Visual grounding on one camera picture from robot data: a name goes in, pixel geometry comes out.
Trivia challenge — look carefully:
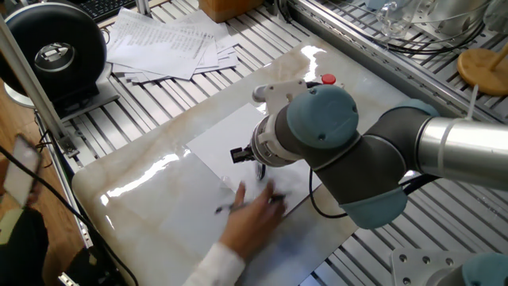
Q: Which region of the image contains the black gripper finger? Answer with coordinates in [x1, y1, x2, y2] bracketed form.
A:
[229, 145, 256, 165]

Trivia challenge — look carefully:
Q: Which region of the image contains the black pen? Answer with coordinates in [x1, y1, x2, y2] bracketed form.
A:
[214, 192, 287, 215]

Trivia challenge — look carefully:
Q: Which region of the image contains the smartphone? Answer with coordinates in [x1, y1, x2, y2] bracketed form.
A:
[2, 133, 43, 208]

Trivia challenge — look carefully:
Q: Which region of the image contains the clear adhesive tape piece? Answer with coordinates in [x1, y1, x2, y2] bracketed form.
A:
[218, 174, 237, 191]

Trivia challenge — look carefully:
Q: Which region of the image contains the person right hand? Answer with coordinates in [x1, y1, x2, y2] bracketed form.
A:
[217, 179, 287, 261]

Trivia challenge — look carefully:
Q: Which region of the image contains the printed white paper sheet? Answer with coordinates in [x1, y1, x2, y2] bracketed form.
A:
[113, 47, 241, 84]
[174, 10, 241, 55]
[106, 7, 215, 81]

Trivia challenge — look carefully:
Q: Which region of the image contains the marble pattern board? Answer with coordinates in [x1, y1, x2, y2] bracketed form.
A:
[71, 35, 410, 286]

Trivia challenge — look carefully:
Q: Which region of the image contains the red emergency stop button box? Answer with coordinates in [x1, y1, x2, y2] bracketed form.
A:
[320, 73, 345, 89]

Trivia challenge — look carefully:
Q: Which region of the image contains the wooden box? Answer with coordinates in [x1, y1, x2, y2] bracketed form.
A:
[198, 0, 249, 24]

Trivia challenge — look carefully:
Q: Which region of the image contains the black computer keyboard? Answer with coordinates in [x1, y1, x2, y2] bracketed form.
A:
[73, 0, 138, 23]

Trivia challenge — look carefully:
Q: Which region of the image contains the clear glass pitcher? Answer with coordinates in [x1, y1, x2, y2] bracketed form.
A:
[375, 0, 493, 41]

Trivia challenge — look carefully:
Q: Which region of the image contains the silver robot mounting plate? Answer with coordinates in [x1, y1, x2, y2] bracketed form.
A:
[391, 248, 477, 286]

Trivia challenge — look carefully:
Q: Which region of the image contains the round wooden stand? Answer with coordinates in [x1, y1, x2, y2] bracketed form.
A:
[456, 39, 508, 97]

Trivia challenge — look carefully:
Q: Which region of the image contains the black gripper cable bundle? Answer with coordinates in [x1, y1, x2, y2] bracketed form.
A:
[308, 168, 350, 220]

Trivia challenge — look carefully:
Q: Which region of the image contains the grey metal base plate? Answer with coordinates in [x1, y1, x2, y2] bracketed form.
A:
[55, 61, 121, 122]

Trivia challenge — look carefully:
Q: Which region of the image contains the thin black cable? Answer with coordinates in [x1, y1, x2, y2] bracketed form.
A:
[0, 145, 140, 286]

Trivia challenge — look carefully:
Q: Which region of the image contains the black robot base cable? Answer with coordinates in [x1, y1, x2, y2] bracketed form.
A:
[398, 172, 441, 196]

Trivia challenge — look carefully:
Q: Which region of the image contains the aluminium frame post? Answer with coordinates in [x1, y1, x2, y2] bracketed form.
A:
[134, 0, 152, 17]
[0, 15, 80, 159]
[58, 271, 83, 286]

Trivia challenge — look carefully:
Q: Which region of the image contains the black round ring device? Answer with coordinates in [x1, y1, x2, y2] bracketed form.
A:
[0, 2, 108, 108]

